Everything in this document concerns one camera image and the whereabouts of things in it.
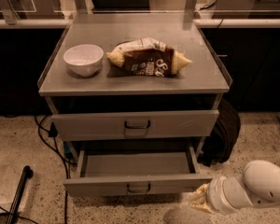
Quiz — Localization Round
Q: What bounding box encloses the grey drawer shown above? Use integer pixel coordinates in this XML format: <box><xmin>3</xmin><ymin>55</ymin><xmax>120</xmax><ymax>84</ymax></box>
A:
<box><xmin>64</xmin><ymin>147</ymin><xmax>212</xmax><ymax>197</ymax></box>
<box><xmin>52</xmin><ymin>110</ymin><xmax>218</xmax><ymax>141</ymax></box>

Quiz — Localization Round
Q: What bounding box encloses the black bag on floor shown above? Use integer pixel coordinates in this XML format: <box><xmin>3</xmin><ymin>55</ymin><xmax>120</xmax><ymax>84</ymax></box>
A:
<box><xmin>198</xmin><ymin>99</ymin><xmax>241</xmax><ymax>167</ymax></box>

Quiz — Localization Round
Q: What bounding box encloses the white ceramic bowl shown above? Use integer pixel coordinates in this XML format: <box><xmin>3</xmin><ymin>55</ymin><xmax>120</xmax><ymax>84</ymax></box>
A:
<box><xmin>63</xmin><ymin>44</ymin><xmax>105</xmax><ymax>77</ymax></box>

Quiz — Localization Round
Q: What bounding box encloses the brown white snack bag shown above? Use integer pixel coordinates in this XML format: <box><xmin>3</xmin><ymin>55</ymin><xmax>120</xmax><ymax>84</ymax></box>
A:
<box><xmin>107</xmin><ymin>37</ymin><xmax>191</xmax><ymax>77</ymax></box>

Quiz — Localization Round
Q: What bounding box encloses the black floor cable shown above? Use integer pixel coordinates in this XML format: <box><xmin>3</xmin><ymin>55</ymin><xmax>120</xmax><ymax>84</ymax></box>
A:
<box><xmin>33</xmin><ymin>114</ymin><xmax>77</xmax><ymax>224</ymax></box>

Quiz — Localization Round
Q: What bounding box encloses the black pole on floor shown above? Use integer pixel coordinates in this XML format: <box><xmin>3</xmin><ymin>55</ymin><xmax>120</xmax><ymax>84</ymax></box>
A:
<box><xmin>6</xmin><ymin>165</ymin><xmax>34</xmax><ymax>224</ymax></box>

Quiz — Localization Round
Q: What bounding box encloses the white paper sheet on floor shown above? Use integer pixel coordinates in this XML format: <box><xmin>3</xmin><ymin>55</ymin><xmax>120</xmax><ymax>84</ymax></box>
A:
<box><xmin>0</xmin><ymin>165</ymin><xmax>30</xmax><ymax>214</ymax></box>

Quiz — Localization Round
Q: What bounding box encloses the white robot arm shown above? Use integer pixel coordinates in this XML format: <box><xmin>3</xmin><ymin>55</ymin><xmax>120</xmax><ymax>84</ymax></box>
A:
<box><xmin>189</xmin><ymin>160</ymin><xmax>280</xmax><ymax>215</ymax></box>

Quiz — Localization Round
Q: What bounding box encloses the grey metal drawer cabinet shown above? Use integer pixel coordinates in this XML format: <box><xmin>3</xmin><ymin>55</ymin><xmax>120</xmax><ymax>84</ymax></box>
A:
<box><xmin>36</xmin><ymin>12</ymin><xmax>233</xmax><ymax>161</ymax></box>

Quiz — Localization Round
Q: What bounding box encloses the grey top drawer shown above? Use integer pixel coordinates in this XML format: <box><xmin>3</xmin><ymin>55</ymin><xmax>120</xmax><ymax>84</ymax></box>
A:
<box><xmin>52</xmin><ymin>110</ymin><xmax>218</xmax><ymax>141</ymax></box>

